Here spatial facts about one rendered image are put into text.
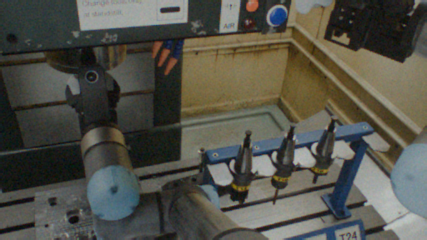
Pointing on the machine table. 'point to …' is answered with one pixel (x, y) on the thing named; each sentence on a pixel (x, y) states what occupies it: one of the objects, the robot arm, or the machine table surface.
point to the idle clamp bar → (188, 182)
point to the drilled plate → (42, 212)
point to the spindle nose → (72, 60)
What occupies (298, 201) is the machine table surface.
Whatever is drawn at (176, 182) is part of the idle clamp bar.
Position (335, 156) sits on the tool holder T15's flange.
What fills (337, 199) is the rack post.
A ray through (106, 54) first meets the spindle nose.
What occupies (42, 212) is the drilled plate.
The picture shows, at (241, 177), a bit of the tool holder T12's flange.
